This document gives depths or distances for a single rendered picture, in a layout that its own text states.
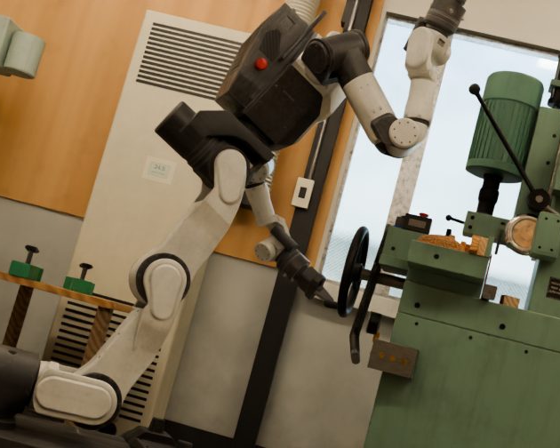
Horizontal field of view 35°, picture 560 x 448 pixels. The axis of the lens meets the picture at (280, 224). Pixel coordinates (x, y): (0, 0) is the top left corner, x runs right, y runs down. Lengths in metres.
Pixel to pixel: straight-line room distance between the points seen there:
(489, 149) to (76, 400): 1.38
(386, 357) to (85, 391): 0.79
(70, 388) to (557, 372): 1.27
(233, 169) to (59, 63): 2.19
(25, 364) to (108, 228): 1.65
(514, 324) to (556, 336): 0.11
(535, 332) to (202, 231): 0.93
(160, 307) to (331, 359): 1.81
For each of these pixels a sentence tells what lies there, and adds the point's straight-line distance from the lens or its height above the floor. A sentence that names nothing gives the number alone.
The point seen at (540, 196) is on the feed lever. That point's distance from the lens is 2.65.
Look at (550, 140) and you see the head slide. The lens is 2.79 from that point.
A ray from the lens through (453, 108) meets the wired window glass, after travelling 4.28.
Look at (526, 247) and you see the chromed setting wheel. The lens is 2.65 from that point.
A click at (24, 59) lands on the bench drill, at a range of 4.06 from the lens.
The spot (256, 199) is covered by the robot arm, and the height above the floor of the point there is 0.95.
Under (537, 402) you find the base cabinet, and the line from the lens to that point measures 2.53.
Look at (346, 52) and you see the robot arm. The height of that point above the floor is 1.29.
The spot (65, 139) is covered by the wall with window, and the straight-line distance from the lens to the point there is 4.34.
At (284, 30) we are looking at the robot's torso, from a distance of 2.48.
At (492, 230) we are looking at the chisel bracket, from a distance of 2.75.
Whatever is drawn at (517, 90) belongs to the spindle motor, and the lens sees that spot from 2.81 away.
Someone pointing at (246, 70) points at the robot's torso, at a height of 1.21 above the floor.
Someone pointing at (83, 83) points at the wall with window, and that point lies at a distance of 4.39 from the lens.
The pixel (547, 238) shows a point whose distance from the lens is 2.59.
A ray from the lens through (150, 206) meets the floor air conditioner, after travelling 3.87.
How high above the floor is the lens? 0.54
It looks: 7 degrees up
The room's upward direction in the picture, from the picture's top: 15 degrees clockwise
